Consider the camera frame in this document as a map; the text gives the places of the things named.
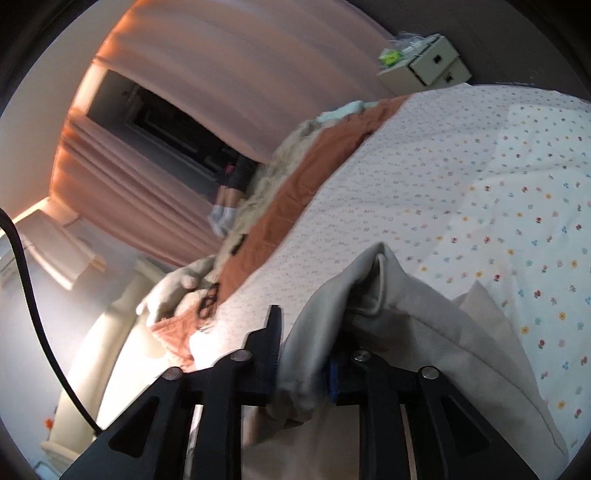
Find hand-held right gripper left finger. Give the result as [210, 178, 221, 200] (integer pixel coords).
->
[60, 305, 283, 480]

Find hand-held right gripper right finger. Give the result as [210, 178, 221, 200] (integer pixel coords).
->
[326, 318, 539, 480]

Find beige zip jacket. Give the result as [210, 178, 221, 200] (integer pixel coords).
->
[240, 242, 570, 480]

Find orange brown blanket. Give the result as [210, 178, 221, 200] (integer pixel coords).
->
[148, 97, 407, 365]

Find cream padded bed headboard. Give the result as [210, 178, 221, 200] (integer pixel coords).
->
[39, 258, 158, 467]

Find beige crumpled duvet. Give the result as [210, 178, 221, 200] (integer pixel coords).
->
[217, 117, 324, 259]

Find pink curtain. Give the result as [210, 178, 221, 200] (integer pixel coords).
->
[51, 115, 232, 271]
[95, 0, 398, 153]

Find white floral dotted quilt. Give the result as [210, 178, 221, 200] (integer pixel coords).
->
[189, 85, 591, 462]

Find white hanging garment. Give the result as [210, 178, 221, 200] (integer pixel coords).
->
[23, 215, 108, 291]

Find pale mint cloth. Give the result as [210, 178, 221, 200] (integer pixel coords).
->
[316, 102, 375, 123]

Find cream nightstand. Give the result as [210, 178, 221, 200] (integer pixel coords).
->
[379, 34, 472, 95]

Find clear plastic bag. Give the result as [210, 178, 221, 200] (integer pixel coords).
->
[394, 32, 437, 51]

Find black coiled cable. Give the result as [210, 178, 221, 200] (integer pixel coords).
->
[196, 281, 222, 330]

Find thick black gripper cable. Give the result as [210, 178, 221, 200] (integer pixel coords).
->
[0, 208, 105, 435]

